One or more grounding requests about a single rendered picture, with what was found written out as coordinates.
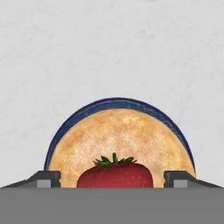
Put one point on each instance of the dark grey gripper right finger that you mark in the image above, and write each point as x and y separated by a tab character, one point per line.
178	176

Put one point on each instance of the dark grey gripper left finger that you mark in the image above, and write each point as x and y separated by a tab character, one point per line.
46	176

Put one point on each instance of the red strawberry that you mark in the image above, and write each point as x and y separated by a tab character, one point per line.
116	176

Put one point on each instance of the golden brown pancake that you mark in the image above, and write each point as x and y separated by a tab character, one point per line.
122	137

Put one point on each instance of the blue plate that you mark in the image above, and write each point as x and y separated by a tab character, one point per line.
116	103

